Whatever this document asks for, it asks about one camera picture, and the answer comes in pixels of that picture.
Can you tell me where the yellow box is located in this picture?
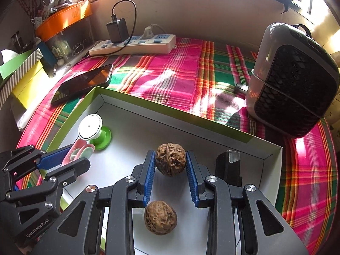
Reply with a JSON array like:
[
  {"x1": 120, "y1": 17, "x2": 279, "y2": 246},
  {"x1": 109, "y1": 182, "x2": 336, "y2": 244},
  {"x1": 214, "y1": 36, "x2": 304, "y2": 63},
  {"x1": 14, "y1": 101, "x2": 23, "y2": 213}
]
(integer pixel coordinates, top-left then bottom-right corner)
[{"x1": 11, "y1": 61, "x2": 51, "y2": 109}]

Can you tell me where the striped box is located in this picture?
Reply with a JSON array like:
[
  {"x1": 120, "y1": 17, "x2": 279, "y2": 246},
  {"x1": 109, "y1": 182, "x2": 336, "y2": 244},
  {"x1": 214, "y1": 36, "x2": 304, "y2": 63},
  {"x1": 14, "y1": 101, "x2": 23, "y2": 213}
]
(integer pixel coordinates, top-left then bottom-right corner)
[{"x1": 0, "y1": 49, "x2": 43, "y2": 109}]

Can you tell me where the white tissue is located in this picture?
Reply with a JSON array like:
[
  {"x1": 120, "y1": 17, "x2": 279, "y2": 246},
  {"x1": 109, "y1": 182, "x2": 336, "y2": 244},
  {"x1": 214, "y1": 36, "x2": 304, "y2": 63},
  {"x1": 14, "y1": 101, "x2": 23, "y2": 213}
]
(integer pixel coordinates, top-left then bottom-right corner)
[{"x1": 1, "y1": 49, "x2": 20, "y2": 63}]

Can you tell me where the orange tray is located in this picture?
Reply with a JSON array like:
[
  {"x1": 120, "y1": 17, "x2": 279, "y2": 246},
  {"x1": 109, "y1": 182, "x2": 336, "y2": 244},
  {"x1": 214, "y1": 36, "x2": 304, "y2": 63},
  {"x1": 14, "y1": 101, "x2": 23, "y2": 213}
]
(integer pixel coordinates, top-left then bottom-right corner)
[{"x1": 35, "y1": 0, "x2": 93, "y2": 41}]

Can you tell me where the white plug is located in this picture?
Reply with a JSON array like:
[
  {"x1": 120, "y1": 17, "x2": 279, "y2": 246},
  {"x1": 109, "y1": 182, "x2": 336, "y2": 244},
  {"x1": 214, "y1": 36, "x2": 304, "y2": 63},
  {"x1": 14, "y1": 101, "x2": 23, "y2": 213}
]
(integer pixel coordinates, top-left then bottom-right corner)
[{"x1": 143, "y1": 24, "x2": 165, "y2": 39}]

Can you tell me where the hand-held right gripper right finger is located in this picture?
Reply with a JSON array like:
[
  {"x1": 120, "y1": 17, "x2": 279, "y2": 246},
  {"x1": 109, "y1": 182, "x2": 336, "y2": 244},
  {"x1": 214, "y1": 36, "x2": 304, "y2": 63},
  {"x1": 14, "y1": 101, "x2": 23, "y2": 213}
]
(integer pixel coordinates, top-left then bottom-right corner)
[{"x1": 186, "y1": 151, "x2": 310, "y2": 255}]

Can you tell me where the black smartphone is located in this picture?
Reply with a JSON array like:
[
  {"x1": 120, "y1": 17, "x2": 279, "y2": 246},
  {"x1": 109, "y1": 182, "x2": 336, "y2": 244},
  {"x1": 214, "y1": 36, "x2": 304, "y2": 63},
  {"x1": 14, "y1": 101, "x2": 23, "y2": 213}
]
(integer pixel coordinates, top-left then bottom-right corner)
[{"x1": 51, "y1": 64, "x2": 114, "y2": 105}]

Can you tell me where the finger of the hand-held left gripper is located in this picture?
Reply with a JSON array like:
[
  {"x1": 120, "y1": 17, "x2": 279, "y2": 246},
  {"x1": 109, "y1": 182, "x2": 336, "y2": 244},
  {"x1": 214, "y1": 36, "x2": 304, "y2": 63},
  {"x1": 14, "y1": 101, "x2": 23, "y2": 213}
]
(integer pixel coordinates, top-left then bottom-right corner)
[
  {"x1": 0, "y1": 145, "x2": 73, "y2": 194},
  {"x1": 40, "y1": 157, "x2": 91, "y2": 189}
]

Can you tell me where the brown walnut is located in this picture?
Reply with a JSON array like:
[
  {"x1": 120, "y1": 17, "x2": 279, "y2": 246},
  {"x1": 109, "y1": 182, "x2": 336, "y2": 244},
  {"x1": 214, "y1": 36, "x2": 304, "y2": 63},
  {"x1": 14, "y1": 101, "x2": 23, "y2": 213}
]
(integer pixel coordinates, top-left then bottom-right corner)
[
  {"x1": 155, "y1": 143, "x2": 187, "y2": 177},
  {"x1": 144, "y1": 200, "x2": 177, "y2": 235}
]

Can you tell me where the green spool with white top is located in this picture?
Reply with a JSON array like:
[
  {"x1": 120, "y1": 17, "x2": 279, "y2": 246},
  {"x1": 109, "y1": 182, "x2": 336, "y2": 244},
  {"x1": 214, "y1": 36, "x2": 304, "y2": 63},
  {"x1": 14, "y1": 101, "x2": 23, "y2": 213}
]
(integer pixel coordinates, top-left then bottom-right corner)
[{"x1": 78, "y1": 114, "x2": 112, "y2": 150}]

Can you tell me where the black handheld device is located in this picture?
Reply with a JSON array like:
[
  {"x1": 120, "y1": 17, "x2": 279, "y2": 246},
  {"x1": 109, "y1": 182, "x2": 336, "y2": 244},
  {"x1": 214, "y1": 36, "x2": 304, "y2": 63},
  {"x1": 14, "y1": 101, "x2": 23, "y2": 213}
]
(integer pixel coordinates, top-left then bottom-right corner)
[{"x1": 215, "y1": 150, "x2": 243, "y2": 189}]

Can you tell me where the black charger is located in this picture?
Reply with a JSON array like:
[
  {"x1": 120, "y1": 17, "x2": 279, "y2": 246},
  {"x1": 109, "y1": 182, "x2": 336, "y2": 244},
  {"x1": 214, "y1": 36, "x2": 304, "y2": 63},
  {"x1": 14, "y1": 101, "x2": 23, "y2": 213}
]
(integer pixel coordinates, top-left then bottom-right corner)
[{"x1": 106, "y1": 18, "x2": 129, "y2": 43}]

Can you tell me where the green tissue box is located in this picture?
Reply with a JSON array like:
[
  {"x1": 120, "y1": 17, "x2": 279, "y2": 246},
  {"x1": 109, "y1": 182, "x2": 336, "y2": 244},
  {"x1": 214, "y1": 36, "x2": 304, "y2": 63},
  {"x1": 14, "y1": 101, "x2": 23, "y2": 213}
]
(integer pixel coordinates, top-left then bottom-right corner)
[{"x1": 0, "y1": 49, "x2": 40, "y2": 80}]

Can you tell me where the black charger cable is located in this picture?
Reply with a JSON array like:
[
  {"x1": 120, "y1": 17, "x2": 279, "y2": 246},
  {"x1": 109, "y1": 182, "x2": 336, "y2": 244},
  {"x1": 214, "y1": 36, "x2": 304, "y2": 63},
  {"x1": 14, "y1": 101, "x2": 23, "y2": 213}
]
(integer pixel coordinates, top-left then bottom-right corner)
[{"x1": 112, "y1": 0, "x2": 138, "y2": 55}]

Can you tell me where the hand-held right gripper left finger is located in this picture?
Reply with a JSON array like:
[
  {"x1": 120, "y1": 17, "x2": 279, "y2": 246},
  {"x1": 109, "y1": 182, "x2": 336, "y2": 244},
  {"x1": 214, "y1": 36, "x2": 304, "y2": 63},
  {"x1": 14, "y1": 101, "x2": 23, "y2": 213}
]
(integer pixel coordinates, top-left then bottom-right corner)
[{"x1": 32, "y1": 150, "x2": 157, "y2": 255}]

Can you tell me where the dried twig bunch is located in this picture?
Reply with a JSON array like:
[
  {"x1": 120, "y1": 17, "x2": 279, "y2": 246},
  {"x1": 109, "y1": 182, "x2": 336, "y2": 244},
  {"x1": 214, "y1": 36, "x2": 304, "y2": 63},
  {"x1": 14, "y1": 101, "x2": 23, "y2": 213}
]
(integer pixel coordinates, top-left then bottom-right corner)
[{"x1": 16, "y1": 0, "x2": 44, "y2": 19}]

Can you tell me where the clear printed jar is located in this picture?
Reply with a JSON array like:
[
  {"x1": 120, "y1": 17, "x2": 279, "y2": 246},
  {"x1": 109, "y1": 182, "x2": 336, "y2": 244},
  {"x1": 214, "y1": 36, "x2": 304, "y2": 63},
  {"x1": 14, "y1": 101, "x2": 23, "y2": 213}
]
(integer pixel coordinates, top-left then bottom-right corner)
[{"x1": 46, "y1": 38, "x2": 73, "y2": 61}]

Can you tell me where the grey and black heater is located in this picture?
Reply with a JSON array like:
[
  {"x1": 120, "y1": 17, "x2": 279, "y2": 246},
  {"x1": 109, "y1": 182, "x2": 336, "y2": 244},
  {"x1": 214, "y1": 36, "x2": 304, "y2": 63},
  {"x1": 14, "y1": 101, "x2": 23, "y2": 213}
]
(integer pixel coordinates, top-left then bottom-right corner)
[{"x1": 244, "y1": 23, "x2": 340, "y2": 139}]

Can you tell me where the white power strip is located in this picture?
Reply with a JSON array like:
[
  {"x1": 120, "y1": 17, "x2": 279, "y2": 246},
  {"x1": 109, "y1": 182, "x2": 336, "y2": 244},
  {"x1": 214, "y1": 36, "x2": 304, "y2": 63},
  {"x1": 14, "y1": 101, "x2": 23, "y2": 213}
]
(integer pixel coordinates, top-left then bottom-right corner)
[{"x1": 88, "y1": 34, "x2": 177, "y2": 57}]

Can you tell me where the green and white cardboard box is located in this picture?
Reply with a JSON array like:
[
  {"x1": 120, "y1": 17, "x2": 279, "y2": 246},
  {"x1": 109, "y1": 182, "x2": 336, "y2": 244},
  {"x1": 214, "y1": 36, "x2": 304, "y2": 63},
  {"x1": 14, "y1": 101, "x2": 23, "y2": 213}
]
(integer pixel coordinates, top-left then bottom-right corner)
[{"x1": 44, "y1": 85, "x2": 282, "y2": 255}]

